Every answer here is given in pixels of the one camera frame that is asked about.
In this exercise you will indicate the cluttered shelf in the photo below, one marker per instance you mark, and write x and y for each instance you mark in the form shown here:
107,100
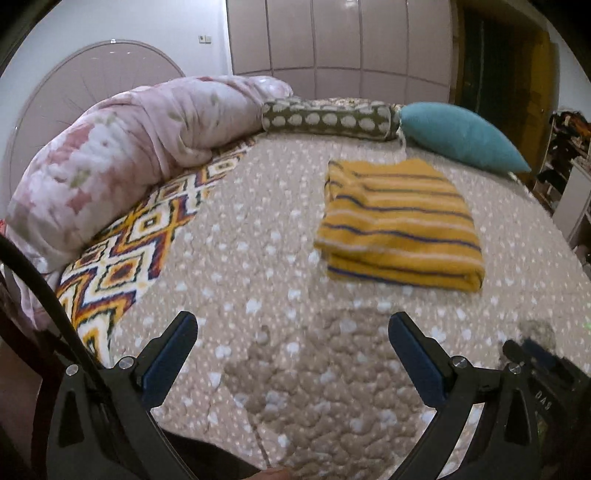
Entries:
570,152

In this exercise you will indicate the round pink headboard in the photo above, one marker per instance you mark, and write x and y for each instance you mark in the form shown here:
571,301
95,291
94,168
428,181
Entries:
92,69

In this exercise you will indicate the dark wooden door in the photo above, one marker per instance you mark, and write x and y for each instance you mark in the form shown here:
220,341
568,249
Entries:
498,60

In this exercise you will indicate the beige heart print quilt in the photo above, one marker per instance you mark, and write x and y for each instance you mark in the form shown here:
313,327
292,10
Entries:
258,240

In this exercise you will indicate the pink floral duvet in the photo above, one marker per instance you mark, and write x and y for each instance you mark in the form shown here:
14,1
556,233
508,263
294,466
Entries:
115,157

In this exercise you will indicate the teal pillow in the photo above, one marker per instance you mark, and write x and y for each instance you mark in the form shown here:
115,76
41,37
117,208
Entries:
461,134

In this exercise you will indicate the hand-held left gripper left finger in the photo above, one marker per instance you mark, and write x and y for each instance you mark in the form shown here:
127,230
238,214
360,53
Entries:
168,364

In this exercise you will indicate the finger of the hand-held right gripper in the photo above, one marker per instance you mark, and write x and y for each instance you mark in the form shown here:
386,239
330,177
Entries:
542,355

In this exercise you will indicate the yellow striped knit garment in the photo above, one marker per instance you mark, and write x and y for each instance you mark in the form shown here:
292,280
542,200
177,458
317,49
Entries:
397,230

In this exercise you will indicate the olive dotted bolster pillow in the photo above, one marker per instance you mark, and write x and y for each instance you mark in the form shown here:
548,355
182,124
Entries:
323,119

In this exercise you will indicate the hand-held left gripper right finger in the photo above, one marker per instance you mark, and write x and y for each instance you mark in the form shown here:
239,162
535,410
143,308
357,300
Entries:
418,364

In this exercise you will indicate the beige panelled wardrobe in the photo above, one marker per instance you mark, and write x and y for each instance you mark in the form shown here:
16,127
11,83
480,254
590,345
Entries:
337,41

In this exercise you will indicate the geometric patterned bed sheet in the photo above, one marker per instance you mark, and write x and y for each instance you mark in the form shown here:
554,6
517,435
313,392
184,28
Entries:
134,258

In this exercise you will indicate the wall switch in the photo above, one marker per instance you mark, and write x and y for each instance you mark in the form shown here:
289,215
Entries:
204,39

